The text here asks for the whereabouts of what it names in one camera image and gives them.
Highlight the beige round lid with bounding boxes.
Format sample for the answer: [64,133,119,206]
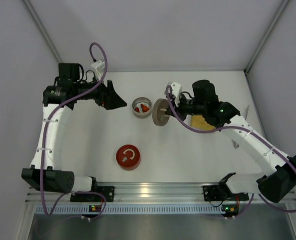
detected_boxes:
[152,98,170,127]

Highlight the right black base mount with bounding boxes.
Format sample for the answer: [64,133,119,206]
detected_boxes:
[202,184,250,202]

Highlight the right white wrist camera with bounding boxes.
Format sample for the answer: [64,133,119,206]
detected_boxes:
[165,82,182,106]

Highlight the slotted cable duct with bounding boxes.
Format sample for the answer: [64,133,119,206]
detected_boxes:
[35,204,238,215]

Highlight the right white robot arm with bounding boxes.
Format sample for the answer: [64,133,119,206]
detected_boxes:
[165,80,296,203]

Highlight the aluminium mounting rail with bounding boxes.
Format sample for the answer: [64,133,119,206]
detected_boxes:
[25,182,296,204]

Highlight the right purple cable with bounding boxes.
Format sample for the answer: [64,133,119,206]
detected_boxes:
[165,85,296,219]

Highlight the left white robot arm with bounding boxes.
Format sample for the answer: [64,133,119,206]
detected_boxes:
[21,60,127,194]

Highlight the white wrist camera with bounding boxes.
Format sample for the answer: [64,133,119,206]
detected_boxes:
[165,82,182,106]
[90,60,105,80]

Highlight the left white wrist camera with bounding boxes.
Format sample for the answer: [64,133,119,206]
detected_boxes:
[90,60,105,80]

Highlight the metal serving tongs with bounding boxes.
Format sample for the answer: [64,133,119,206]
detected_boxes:
[232,105,250,149]

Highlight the red round lid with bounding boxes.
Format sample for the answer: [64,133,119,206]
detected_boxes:
[116,144,141,164]

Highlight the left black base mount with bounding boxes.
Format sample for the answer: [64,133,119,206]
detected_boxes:
[70,186,115,203]

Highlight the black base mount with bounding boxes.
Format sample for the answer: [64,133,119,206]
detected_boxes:
[202,184,250,202]
[70,186,115,203]

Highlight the bamboo woven tray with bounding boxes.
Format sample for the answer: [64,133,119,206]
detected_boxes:
[190,115,215,131]

